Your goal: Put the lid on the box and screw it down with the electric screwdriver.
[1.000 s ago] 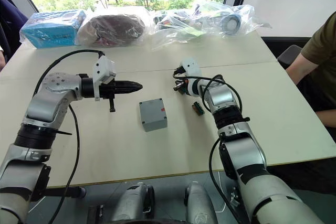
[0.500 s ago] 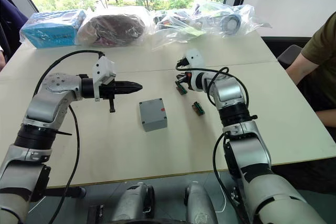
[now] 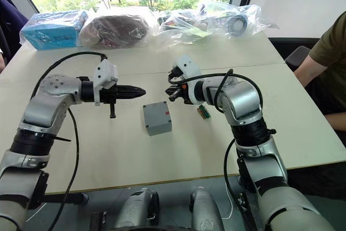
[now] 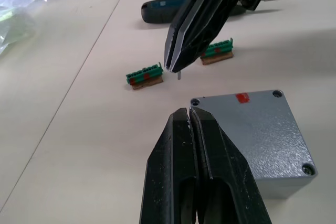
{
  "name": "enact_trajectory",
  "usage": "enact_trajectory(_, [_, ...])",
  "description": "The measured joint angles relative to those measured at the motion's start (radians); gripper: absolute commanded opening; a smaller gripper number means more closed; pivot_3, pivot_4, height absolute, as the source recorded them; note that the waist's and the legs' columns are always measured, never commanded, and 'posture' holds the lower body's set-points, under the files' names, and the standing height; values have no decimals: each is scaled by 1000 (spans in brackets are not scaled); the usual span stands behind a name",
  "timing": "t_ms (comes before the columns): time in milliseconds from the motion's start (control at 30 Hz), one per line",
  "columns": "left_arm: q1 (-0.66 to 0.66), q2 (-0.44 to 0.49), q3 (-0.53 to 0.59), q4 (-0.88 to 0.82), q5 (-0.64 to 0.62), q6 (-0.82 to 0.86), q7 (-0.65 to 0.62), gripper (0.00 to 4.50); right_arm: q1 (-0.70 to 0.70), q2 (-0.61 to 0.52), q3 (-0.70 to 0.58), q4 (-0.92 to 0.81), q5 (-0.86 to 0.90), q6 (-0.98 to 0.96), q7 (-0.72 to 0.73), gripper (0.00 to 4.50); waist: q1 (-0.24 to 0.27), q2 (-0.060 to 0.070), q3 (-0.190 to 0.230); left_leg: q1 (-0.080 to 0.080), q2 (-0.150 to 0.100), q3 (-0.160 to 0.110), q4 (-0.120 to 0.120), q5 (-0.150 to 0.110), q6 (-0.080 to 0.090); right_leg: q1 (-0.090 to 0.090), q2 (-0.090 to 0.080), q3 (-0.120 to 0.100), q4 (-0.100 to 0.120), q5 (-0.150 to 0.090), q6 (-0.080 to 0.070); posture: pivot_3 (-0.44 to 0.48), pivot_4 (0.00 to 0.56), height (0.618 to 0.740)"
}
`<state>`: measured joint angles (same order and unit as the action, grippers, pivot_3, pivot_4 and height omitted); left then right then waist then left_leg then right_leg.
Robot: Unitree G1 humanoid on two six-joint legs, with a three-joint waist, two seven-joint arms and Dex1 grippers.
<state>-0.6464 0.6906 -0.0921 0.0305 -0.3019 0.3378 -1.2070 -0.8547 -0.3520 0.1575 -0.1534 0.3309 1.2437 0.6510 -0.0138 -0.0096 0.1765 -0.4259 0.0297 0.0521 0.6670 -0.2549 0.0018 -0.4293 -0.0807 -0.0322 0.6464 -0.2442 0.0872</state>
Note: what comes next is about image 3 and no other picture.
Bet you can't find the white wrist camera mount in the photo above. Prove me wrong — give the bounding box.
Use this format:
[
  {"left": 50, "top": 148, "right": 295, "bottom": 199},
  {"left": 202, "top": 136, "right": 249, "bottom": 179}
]
[
  {"left": 172, "top": 54, "right": 203, "bottom": 105},
  {"left": 92, "top": 59, "right": 119, "bottom": 107}
]

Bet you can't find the black zip tie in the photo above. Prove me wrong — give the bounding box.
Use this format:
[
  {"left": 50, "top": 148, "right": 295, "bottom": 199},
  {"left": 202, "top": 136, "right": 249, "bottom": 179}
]
[{"left": 52, "top": 135, "right": 72, "bottom": 143}]

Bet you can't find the small green striped block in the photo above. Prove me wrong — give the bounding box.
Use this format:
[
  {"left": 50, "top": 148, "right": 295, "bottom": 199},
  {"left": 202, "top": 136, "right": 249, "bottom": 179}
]
[{"left": 198, "top": 104, "right": 212, "bottom": 120}]

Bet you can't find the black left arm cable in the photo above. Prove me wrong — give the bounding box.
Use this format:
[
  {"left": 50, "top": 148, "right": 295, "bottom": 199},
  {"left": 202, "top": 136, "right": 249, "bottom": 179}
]
[{"left": 30, "top": 51, "right": 108, "bottom": 231}]

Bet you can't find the clear plastic bag with parts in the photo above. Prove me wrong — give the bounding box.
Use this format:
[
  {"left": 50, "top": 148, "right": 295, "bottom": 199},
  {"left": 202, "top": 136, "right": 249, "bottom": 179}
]
[{"left": 156, "top": 1, "right": 281, "bottom": 47}]

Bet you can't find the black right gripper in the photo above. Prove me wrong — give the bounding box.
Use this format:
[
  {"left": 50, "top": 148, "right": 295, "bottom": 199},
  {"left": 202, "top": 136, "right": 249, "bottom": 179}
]
[{"left": 165, "top": 82, "right": 191, "bottom": 105}]

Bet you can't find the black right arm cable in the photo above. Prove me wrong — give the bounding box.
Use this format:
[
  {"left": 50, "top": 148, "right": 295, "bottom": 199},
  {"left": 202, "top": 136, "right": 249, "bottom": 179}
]
[{"left": 167, "top": 68, "right": 264, "bottom": 114}]

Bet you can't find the person in olive shirt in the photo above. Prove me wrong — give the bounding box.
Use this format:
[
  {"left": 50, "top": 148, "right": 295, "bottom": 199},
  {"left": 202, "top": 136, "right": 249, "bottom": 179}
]
[{"left": 308, "top": 11, "right": 346, "bottom": 115}]

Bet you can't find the dark grey chair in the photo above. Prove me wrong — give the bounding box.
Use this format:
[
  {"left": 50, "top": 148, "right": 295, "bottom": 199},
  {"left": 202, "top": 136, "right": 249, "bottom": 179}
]
[{"left": 284, "top": 45, "right": 312, "bottom": 72}]

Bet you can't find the silver rounded robot leg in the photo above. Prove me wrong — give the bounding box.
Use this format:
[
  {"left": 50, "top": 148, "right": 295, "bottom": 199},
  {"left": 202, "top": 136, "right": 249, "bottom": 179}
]
[
  {"left": 188, "top": 186, "right": 225, "bottom": 231},
  {"left": 115, "top": 187, "right": 161, "bottom": 229}
]

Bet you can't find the thin white cable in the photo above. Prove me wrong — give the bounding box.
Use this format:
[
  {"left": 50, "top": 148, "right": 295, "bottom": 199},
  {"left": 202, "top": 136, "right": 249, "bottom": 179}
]
[{"left": 222, "top": 186, "right": 234, "bottom": 220}]

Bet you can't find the plastic bag with maroon item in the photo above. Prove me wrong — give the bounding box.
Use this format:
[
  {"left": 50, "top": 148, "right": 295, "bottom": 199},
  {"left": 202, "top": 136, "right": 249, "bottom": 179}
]
[{"left": 79, "top": 11, "right": 155, "bottom": 50}]

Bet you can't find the light blue cardboard box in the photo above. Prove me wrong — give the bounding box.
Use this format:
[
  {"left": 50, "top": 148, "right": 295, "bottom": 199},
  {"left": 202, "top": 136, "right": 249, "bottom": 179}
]
[{"left": 19, "top": 9, "right": 89, "bottom": 51}]

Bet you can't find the grey plastic junction box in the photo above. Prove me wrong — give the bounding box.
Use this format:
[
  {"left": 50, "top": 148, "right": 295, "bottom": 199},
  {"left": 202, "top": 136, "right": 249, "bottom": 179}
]
[{"left": 142, "top": 101, "right": 173, "bottom": 137}]

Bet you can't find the person in dark purple clothing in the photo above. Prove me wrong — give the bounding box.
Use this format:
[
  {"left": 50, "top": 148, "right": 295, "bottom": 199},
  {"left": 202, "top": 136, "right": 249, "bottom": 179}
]
[{"left": 0, "top": 0, "right": 29, "bottom": 72}]

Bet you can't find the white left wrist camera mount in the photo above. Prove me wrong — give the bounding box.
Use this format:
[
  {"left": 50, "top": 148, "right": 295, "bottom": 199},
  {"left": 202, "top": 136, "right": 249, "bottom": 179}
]
[{"left": 92, "top": 59, "right": 119, "bottom": 107}]

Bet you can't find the grey tape roll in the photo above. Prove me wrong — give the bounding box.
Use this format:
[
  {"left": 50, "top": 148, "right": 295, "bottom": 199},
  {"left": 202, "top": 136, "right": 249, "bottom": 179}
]
[{"left": 228, "top": 15, "right": 249, "bottom": 37}]

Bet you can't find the black table leg bar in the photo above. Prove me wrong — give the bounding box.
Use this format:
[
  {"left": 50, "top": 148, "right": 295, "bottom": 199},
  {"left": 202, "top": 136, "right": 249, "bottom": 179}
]
[{"left": 40, "top": 192, "right": 89, "bottom": 206}]

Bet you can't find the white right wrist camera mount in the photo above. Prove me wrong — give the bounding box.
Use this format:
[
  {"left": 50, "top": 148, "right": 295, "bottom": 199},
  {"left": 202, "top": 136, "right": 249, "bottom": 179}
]
[{"left": 172, "top": 54, "right": 203, "bottom": 105}]

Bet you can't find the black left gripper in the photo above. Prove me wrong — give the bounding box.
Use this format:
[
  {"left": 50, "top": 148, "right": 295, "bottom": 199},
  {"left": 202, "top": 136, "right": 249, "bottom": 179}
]
[{"left": 99, "top": 84, "right": 147, "bottom": 120}]

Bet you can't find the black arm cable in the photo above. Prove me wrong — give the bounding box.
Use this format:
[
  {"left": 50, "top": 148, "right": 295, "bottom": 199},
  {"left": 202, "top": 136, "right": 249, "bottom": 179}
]
[
  {"left": 167, "top": 68, "right": 264, "bottom": 114},
  {"left": 30, "top": 51, "right": 108, "bottom": 231}
]

